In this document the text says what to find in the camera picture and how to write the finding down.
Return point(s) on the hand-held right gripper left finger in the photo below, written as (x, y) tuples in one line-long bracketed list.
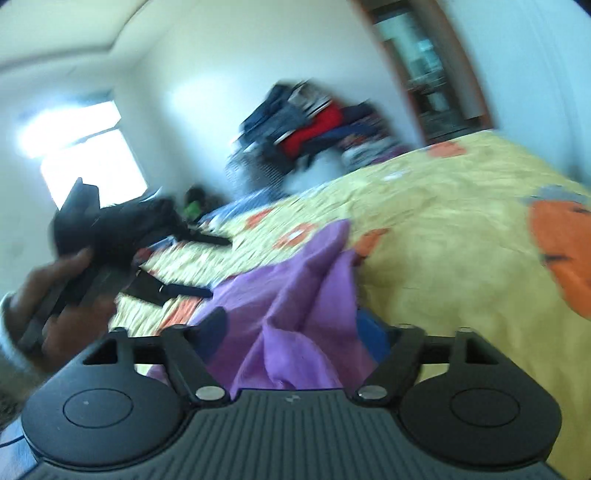
[(213, 330)]

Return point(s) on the person's left forearm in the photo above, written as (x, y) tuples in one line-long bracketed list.
[(14, 350)]

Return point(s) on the person's left hand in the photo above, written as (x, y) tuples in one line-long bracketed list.
[(64, 318)]

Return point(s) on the yellow floral bedsheet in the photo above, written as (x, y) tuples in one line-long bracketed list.
[(452, 249)]

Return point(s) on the blue striped blanket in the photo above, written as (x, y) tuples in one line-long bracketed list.
[(231, 210)]

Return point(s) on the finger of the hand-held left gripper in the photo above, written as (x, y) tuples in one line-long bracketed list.
[(203, 240), (166, 288)]

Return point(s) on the bright window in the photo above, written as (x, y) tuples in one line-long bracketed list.
[(78, 152)]

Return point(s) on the white pillow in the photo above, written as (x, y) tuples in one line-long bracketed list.
[(314, 173)]

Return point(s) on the purple sweater with red collar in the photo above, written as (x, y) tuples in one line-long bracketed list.
[(300, 314)]

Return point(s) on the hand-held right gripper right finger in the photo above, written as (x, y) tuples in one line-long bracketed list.
[(371, 334)]

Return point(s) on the pile of clothes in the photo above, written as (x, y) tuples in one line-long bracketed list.
[(314, 129)]

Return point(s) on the green cloth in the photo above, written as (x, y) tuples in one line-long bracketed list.
[(196, 203)]

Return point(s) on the wooden door frame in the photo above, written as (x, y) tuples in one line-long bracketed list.
[(438, 78)]

